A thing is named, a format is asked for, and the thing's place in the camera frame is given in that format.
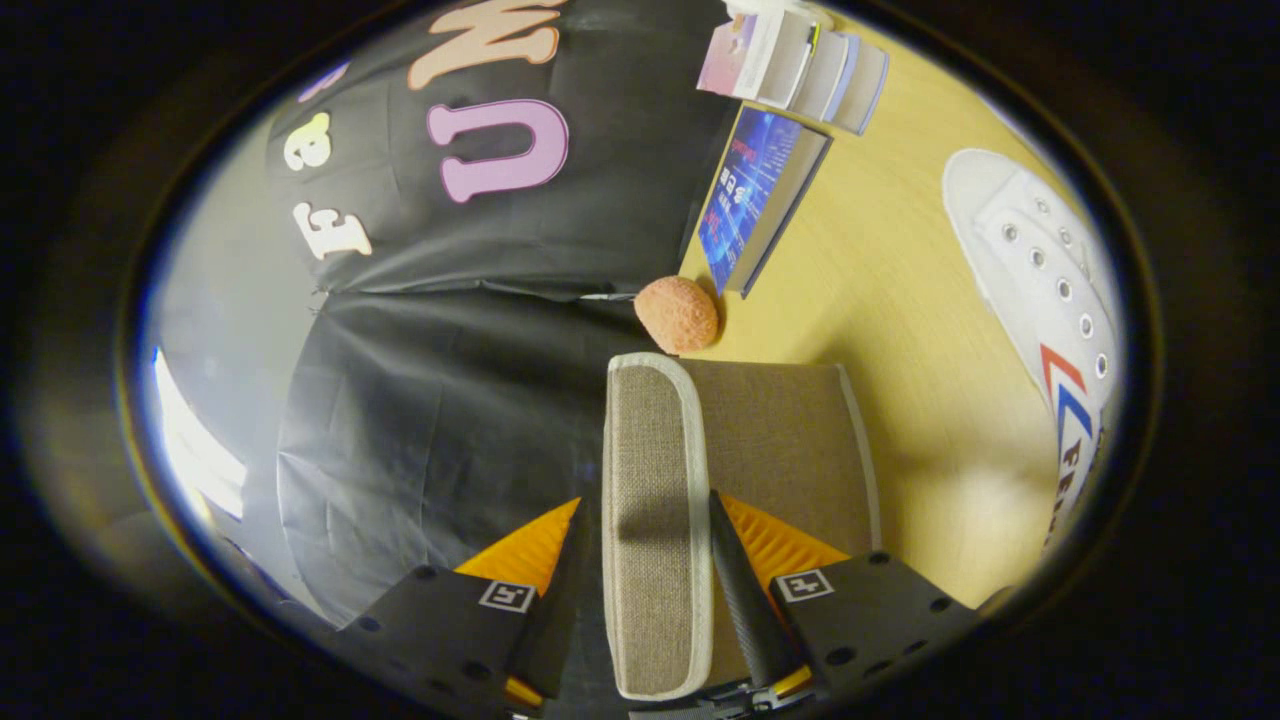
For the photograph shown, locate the pale blue cover book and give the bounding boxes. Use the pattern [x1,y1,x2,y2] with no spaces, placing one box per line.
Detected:
[800,30,863,123]

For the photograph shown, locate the orange textured ball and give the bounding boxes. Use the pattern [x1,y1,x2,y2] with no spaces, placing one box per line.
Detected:
[634,276,721,355]

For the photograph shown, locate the white canvas shoe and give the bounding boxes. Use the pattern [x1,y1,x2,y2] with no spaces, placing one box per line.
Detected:
[942,148,1116,546]

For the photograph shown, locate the white book green edge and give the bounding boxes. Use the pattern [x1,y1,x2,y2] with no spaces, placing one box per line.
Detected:
[770,15,826,111]

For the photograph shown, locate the beige fabric storage box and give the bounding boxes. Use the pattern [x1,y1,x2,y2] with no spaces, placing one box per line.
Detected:
[603,352,883,701]

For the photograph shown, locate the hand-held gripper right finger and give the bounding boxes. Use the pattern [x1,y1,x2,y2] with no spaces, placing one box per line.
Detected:
[708,490,986,701]

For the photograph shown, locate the grey cover book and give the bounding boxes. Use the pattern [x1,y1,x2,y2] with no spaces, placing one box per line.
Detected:
[830,40,891,137]

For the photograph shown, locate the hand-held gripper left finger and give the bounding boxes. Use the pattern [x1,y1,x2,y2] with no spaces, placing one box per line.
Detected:
[335,497,601,716]

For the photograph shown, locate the pink cover book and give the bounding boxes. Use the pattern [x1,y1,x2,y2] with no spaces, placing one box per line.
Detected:
[697,10,788,101]

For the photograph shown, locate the white fluffy ball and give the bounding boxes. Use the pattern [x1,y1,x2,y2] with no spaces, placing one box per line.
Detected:
[725,0,831,26]

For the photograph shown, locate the black backdrop cloth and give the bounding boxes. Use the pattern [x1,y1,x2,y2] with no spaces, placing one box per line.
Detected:
[265,0,746,626]

